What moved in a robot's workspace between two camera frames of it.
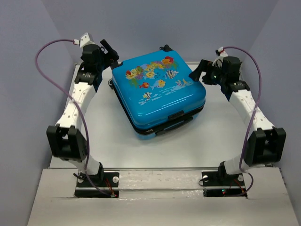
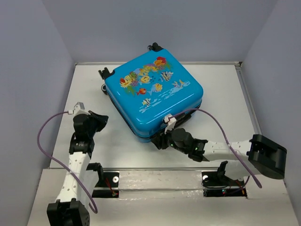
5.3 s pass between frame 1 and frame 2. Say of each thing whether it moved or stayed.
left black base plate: stayed
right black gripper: moved
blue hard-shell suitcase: moved
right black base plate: stayed
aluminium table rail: stayed
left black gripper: moved
